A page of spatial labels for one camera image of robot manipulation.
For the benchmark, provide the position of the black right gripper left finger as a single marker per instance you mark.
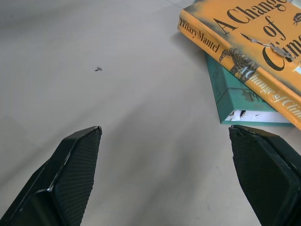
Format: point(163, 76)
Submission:
point(61, 179)

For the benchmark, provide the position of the orange hardcover book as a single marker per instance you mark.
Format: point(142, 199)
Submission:
point(254, 42)

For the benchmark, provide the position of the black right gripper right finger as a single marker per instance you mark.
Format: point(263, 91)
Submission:
point(265, 174)

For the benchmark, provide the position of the teal hardcover book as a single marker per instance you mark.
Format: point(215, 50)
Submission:
point(229, 94)

